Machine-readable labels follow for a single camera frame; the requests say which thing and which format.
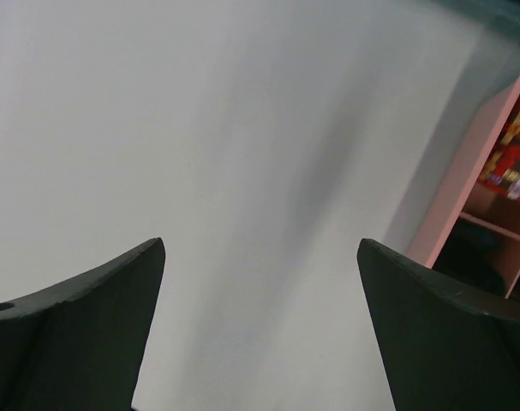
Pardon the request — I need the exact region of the pink compartment organizer box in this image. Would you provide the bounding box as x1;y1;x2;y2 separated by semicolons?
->
406;75;520;299

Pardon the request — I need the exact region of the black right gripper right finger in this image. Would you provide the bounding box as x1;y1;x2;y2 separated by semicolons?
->
357;239;520;410

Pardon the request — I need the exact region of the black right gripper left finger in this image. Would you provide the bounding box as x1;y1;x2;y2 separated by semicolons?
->
0;238;164;411

